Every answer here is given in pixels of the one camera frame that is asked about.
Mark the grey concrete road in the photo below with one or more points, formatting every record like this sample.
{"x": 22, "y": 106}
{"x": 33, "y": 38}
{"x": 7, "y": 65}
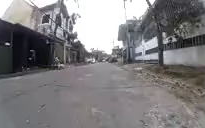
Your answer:
{"x": 90, "y": 96}

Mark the grey building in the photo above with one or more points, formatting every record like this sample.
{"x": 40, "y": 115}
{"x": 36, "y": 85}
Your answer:
{"x": 127, "y": 36}

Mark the utility pole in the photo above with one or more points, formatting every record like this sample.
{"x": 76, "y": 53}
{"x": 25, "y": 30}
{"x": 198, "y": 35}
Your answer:
{"x": 126, "y": 33}

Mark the parked motorcycle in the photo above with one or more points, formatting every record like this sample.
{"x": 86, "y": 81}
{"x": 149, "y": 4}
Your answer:
{"x": 56, "y": 63}

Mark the pale multi-storey house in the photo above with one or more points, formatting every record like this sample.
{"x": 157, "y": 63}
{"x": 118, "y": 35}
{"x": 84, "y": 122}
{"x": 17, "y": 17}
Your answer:
{"x": 53, "y": 25}

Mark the large tree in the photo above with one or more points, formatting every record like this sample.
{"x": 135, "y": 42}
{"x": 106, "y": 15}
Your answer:
{"x": 160, "y": 40}

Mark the dirt and rubble verge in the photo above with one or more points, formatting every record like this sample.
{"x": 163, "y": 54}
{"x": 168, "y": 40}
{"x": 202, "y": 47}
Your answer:
{"x": 176, "y": 78}

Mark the dark low building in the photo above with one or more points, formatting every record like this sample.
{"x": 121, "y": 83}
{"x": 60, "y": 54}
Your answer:
{"x": 16, "y": 50}

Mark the narrow grey pavement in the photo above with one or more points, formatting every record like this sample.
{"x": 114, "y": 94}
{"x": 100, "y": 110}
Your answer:
{"x": 13, "y": 74}

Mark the white wall with dark railing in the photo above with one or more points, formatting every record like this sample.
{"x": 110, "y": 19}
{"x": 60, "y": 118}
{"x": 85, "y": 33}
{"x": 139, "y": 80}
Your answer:
{"x": 186, "y": 53}

